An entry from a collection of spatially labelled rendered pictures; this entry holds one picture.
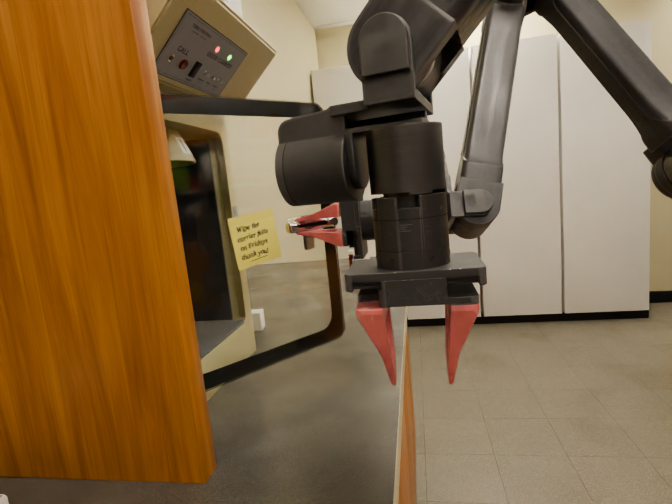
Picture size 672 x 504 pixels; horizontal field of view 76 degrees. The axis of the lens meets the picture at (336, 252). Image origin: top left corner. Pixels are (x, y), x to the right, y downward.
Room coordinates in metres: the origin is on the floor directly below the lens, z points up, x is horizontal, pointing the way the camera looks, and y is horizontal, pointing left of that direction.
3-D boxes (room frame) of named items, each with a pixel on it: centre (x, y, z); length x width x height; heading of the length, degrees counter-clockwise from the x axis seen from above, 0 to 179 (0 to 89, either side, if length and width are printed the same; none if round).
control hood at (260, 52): (0.69, 0.16, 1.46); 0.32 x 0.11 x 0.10; 169
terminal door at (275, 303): (0.64, 0.12, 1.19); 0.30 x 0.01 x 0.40; 130
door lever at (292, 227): (0.67, 0.04, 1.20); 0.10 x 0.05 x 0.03; 130
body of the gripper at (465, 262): (0.34, -0.06, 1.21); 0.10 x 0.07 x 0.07; 79
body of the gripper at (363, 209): (0.62, -0.06, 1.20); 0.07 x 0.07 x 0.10; 79
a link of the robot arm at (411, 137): (0.34, -0.05, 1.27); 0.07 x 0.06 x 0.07; 68
